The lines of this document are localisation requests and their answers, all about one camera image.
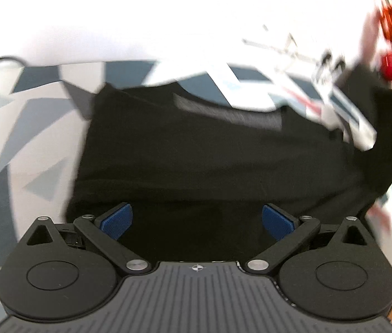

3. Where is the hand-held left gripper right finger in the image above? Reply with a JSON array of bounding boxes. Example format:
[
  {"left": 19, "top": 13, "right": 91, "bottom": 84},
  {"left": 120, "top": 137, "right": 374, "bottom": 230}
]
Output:
[{"left": 244, "top": 203, "right": 368, "bottom": 275}]

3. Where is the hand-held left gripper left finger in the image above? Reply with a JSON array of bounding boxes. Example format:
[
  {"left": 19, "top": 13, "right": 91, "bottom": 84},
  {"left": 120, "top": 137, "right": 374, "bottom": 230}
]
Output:
[{"left": 26, "top": 203, "right": 152, "bottom": 275}]

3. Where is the black sweater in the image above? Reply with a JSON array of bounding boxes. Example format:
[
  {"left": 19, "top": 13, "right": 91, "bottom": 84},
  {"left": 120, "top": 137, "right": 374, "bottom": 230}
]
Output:
[{"left": 66, "top": 85, "right": 387, "bottom": 262}]

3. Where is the white wall socket panel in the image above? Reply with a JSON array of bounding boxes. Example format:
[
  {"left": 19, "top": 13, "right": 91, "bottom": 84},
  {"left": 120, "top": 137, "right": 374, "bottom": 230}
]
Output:
[{"left": 242, "top": 24, "right": 345, "bottom": 73}]

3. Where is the black cable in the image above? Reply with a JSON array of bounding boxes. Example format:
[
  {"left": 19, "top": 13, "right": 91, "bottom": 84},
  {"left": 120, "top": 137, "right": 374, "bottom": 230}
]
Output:
[{"left": 0, "top": 55, "right": 26, "bottom": 87}]

